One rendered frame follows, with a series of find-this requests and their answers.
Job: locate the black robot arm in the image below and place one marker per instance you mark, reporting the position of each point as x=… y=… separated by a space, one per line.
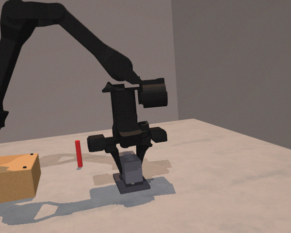
x=17 y=23

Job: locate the red peg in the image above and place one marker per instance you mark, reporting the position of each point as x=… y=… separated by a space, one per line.
x=78 y=152

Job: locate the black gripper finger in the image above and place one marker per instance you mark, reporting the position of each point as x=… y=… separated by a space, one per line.
x=141 y=150
x=115 y=155

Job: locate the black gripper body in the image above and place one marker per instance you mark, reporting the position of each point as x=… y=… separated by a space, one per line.
x=99 y=142

